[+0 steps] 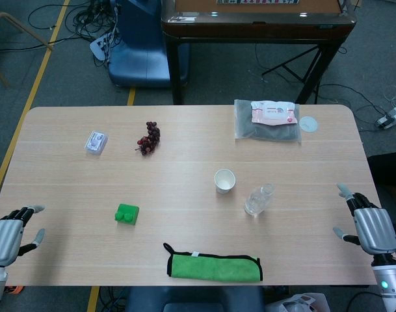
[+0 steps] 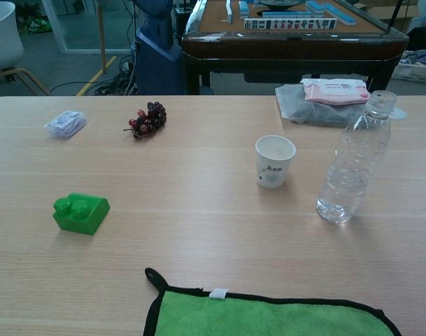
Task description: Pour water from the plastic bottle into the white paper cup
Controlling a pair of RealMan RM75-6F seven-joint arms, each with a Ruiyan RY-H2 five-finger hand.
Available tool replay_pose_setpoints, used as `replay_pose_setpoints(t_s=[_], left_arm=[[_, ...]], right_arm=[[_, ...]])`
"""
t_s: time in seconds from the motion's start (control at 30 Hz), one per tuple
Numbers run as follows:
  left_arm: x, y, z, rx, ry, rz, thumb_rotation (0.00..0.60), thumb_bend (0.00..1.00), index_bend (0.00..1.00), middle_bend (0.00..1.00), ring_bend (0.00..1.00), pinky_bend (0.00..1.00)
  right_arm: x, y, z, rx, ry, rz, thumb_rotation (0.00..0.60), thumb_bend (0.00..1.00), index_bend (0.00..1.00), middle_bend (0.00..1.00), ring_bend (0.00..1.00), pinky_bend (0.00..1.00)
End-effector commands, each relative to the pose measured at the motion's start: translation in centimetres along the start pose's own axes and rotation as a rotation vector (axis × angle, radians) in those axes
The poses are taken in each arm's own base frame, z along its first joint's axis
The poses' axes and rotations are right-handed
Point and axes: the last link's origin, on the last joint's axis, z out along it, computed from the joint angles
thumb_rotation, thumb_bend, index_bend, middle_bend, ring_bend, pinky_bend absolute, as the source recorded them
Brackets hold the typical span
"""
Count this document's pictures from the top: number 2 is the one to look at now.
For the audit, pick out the small clear plastic packet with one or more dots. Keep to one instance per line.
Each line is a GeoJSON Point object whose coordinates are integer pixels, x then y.
{"type": "Point", "coordinates": [65, 124]}

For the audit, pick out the white chair with wooden legs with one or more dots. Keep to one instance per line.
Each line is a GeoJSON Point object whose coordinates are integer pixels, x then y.
{"type": "Point", "coordinates": [1, 35]}

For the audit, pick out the dark wooden mahjong table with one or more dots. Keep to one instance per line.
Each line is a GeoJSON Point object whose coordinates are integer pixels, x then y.
{"type": "Point", "coordinates": [286, 49]}

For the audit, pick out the white paper cup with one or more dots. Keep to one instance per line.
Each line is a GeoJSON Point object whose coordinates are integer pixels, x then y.
{"type": "Point", "coordinates": [273, 168]}

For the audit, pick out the green packet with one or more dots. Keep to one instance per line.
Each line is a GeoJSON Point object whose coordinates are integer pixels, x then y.
{"type": "Point", "coordinates": [37, 26]}

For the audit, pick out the white mahjong tile stack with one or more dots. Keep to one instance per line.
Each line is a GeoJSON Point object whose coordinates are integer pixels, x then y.
{"type": "Point", "coordinates": [230, 12]}

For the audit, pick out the dark red grape bunch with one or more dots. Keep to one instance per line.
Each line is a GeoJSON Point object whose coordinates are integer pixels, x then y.
{"type": "Point", "coordinates": [149, 120]}

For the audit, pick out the green toy building block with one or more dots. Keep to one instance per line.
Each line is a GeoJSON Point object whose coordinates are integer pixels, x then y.
{"type": "Point", "coordinates": [83, 218]}

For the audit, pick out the transparent plastic bottle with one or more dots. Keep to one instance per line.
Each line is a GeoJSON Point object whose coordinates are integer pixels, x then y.
{"type": "Point", "coordinates": [352, 168]}

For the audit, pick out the white power strip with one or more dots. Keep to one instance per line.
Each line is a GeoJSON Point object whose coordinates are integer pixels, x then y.
{"type": "Point", "coordinates": [126, 66]}

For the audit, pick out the green cloth with black trim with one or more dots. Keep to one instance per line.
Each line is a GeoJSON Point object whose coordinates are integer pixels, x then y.
{"type": "Point", "coordinates": [268, 318]}

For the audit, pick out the black tripod stand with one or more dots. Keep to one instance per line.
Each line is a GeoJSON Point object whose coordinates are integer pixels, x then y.
{"type": "Point", "coordinates": [394, 15]}

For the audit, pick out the blue mahjong tile row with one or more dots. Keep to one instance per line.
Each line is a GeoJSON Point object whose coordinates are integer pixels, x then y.
{"type": "Point", "coordinates": [286, 14]}
{"type": "Point", "coordinates": [244, 8]}
{"type": "Point", "coordinates": [338, 15]}

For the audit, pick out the white plastic basket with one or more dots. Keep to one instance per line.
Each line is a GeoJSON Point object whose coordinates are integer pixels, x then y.
{"type": "Point", "coordinates": [412, 73]}

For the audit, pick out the blue machine base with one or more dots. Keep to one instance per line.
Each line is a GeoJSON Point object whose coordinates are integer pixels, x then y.
{"type": "Point", "coordinates": [156, 70]}

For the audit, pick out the wooden post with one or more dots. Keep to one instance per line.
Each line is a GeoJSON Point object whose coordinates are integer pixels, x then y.
{"type": "Point", "coordinates": [101, 35]}

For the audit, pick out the grey plastic bag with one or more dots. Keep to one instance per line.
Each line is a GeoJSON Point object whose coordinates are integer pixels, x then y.
{"type": "Point", "coordinates": [314, 113]}

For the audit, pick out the pink wet wipes pack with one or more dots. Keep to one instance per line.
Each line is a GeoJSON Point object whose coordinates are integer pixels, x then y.
{"type": "Point", "coordinates": [333, 91]}

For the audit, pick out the row of face-up mahjong tiles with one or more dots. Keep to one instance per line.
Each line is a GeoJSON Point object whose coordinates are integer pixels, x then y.
{"type": "Point", "coordinates": [289, 24]}

